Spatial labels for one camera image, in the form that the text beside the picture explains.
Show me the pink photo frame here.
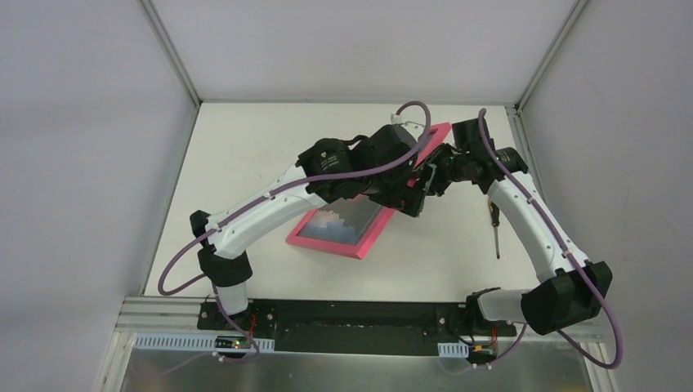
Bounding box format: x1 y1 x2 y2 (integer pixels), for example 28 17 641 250
286 122 451 260

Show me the black screwdriver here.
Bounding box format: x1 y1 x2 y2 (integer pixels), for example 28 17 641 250
489 201 500 260

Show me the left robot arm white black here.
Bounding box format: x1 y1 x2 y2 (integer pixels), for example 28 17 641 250
190 124 435 331

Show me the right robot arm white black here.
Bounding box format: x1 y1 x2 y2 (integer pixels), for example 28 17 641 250
424 118 613 335

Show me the sunset landscape photo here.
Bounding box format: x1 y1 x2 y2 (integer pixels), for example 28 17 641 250
298 196 383 245

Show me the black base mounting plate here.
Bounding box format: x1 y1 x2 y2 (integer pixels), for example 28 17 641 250
232 299 516 356

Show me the right white cable duct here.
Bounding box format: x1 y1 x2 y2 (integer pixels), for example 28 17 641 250
437 341 470 359

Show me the white cable duct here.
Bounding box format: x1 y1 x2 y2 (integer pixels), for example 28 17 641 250
133 332 275 354
437 341 470 359

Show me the left white cable duct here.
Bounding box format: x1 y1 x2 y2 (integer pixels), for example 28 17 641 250
133 332 275 354

